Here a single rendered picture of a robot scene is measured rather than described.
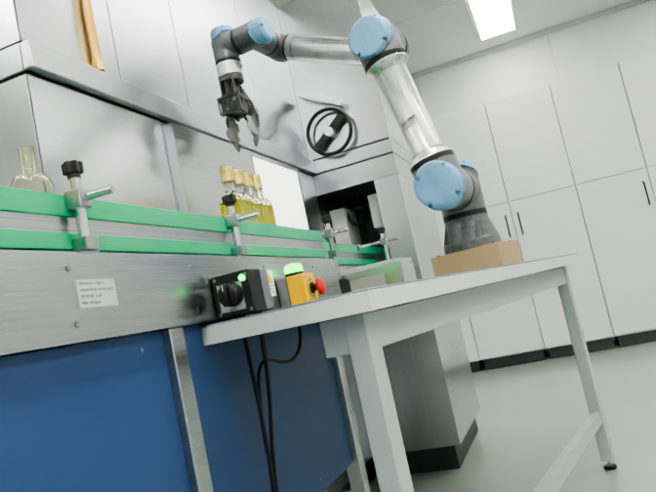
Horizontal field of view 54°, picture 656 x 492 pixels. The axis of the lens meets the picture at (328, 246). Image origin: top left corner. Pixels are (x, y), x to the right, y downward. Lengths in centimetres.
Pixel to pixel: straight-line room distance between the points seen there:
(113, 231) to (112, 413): 27
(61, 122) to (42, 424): 79
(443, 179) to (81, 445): 101
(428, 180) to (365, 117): 128
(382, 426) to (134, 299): 43
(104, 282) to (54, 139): 57
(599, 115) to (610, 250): 105
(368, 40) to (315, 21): 134
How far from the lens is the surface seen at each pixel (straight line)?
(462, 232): 168
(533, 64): 609
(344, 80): 288
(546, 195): 541
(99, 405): 94
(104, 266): 97
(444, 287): 124
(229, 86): 192
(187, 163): 182
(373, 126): 279
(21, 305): 84
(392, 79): 166
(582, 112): 551
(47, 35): 158
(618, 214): 541
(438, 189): 156
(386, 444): 105
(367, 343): 103
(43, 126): 145
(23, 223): 91
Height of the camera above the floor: 72
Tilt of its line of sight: 6 degrees up
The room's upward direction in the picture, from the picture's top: 12 degrees counter-clockwise
